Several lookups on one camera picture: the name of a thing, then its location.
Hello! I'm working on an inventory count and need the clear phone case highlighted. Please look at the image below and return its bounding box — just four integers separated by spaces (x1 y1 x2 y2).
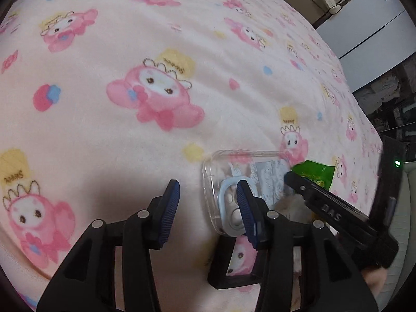
201 149 293 236

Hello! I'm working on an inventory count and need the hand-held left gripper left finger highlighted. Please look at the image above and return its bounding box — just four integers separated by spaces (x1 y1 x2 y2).
36 179 181 312

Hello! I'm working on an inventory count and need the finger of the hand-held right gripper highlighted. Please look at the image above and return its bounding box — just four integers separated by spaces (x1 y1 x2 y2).
284 171 371 235

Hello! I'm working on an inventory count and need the green packet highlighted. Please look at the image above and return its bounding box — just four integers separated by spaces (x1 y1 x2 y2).
291 160 337 192

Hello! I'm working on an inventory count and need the white fluffy ball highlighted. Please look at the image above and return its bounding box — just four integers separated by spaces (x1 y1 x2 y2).
276 195 313 225

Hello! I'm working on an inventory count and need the cream bag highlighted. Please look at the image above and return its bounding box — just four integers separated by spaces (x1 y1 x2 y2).
320 0 345 15

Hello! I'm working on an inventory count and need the dark shelf of clothes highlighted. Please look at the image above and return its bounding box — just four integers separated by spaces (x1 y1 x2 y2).
353 58 416 137

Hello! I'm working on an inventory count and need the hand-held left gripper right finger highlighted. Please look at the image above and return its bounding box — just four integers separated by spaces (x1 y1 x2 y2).
236 180 379 312

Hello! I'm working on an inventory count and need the pink printed blanket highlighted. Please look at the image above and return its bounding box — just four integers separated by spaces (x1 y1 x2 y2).
0 0 384 312

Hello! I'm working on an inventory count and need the person's right hand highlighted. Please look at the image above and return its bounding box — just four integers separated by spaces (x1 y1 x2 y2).
361 265 389 296

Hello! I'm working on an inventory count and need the white wardrobe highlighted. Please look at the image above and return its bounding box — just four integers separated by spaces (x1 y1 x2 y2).
315 0 416 92

